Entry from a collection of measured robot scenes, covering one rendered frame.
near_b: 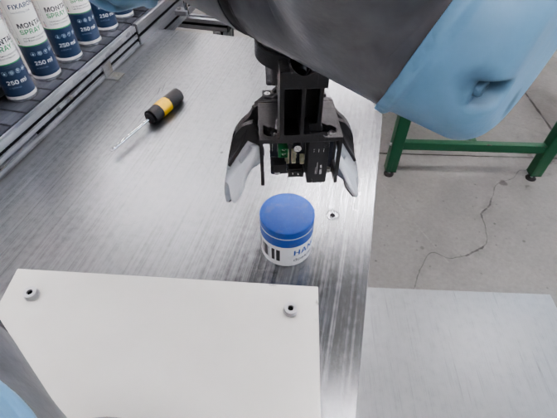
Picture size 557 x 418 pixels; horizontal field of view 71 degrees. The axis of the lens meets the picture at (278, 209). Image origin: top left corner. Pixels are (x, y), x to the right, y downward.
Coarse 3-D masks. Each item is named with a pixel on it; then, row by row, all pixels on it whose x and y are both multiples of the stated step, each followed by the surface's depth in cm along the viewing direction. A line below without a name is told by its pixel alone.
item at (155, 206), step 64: (128, 64) 89; (192, 64) 89; (256, 64) 89; (64, 128) 73; (128, 128) 73; (192, 128) 73; (0, 192) 61; (64, 192) 61; (128, 192) 61; (192, 192) 61; (256, 192) 61; (320, 192) 61; (0, 256) 53; (64, 256) 53; (128, 256) 53; (192, 256) 53; (256, 256) 53; (320, 256) 53; (320, 320) 46; (320, 384) 42
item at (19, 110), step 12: (120, 24) 92; (108, 36) 88; (84, 48) 84; (96, 48) 84; (84, 60) 80; (72, 72) 77; (36, 84) 74; (48, 84) 74; (60, 84) 74; (36, 96) 71; (0, 108) 68; (12, 108) 68; (24, 108) 68; (0, 120) 66; (12, 120) 66; (0, 132) 63
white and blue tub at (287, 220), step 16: (272, 208) 49; (288, 208) 49; (304, 208) 49; (272, 224) 47; (288, 224) 47; (304, 224) 47; (272, 240) 48; (288, 240) 47; (304, 240) 49; (272, 256) 51; (288, 256) 50; (304, 256) 52
